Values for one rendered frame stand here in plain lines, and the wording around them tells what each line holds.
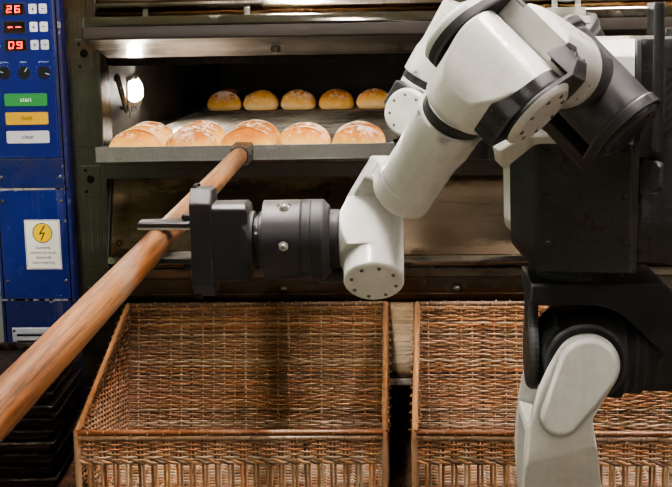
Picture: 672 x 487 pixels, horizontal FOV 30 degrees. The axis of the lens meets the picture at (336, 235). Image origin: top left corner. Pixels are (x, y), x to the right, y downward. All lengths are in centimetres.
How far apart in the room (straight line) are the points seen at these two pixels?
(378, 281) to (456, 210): 127
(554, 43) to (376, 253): 29
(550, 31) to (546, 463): 70
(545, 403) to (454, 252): 93
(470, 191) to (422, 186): 134
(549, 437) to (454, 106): 65
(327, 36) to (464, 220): 49
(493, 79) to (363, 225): 25
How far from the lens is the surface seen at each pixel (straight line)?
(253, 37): 244
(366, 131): 231
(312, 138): 231
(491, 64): 120
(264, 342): 262
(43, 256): 269
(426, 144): 123
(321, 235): 134
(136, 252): 127
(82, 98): 266
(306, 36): 243
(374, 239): 134
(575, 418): 171
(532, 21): 126
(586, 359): 169
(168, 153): 233
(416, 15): 242
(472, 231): 260
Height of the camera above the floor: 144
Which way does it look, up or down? 10 degrees down
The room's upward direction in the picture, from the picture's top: 1 degrees counter-clockwise
